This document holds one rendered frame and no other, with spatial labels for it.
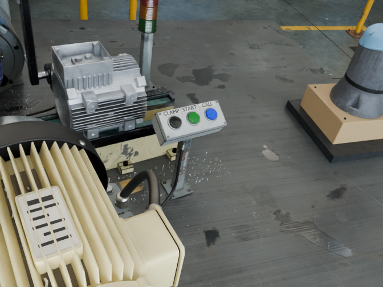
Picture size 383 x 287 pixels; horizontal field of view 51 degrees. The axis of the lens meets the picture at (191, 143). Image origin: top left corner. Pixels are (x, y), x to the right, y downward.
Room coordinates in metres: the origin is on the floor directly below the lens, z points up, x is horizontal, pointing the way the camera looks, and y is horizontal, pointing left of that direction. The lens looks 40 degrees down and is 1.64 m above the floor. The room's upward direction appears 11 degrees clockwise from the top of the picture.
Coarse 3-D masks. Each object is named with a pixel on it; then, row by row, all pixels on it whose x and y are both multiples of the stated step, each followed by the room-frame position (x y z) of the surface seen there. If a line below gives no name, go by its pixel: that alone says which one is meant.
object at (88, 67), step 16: (64, 48) 0.87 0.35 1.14; (80, 48) 0.89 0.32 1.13; (96, 48) 0.90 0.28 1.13; (64, 64) 0.78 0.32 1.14; (80, 64) 0.79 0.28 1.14; (96, 64) 0.82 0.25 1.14; (112, 64) 0.84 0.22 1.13; (64, 80) 0.77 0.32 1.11; (80, 80) 0.79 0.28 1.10; (96, 80) 0.82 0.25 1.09; (112, 80) 0.84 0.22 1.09
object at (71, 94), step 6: (120, 54) 0.97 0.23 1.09; (138, 78) 0.87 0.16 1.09; (144, 78) 0.88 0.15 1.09; (138, 84) 0.86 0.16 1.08; (144, 84) 0.86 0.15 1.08; (66, 90) 0.76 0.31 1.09; (72, 90) 0.77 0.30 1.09; (66, 96) 0.76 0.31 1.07; (72, 96) 0.76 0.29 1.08; (138, 120) 0.86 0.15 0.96
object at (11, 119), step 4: (4, 116) 0.55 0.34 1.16; (8, 116) 0.55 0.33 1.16; (12, 116) 0.55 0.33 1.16; (16, 116) 0.55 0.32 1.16; (20, 116) 0.56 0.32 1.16; (24, 116) 0.56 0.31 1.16; (0, 120) 0.53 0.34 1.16; (4, 120) 0.53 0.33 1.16; (8, 120) 0.54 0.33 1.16; (12, 120) 0.54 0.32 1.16; (16, 120) 0.54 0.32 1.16; (20, 120) 0.55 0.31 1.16; (24, 120) 0.55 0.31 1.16; (28, 120) 0.56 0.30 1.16; (32, 120) 0.56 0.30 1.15; (36, 120) 0.57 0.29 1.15; (40, 120) 0.58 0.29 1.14; (0, 124) 0.52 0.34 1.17; (4, 124) 0.52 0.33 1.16
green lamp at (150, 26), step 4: (140, 20) 1.26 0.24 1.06; (144, 20) 1.25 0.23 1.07; (148, 20) 1.25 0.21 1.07; (152, 20) 1.25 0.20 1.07; (156, 20) 1.28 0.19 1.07; (140, 24) 1.25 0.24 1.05; (144, 24) 1.25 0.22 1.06; (148, 24) 1.25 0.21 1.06; (152, 24) 1.25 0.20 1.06; (140, 28) 1.25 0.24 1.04; (144, 28) 1.25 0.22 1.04; (148, 28) 1.25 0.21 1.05; (152, 28) 1.26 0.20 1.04
